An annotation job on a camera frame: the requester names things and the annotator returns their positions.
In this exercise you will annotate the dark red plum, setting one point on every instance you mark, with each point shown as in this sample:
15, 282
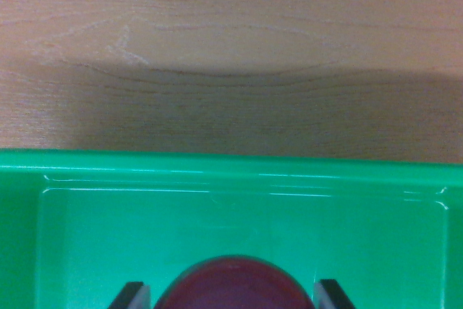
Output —
235, 287

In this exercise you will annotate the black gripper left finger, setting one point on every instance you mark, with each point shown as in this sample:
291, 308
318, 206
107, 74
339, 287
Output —
132, 296

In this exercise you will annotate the green plastic tray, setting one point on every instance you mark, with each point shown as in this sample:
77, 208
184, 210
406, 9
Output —
144, 229

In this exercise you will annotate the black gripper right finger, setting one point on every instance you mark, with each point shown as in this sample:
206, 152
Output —
331, 295

